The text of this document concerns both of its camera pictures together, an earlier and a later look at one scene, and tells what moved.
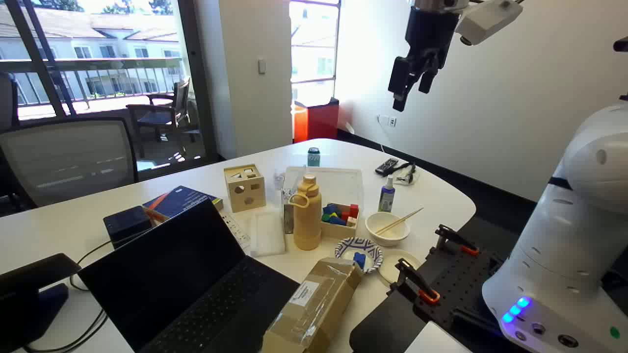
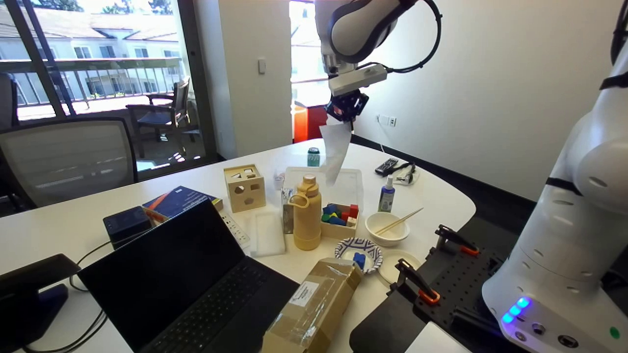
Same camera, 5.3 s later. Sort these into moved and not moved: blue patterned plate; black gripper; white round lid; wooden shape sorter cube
Moved: black gripper
Not moved: wooden shape sorter cube; white round lid; blue patterned plate
